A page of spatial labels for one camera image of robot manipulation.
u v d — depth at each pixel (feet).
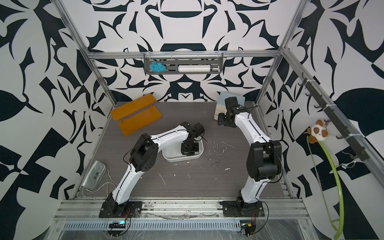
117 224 2.39
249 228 2.32
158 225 2.55
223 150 3.08
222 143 3.16
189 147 2.65
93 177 2.58
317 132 1.96
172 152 3.06
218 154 3.02
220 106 3.26
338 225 1.70
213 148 3.12
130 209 2.42
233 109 2.13
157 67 3.00
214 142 3.17
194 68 2.95
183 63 3.08
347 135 1.67
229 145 3.16
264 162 1.55
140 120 3.49
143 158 1.86
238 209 2.25
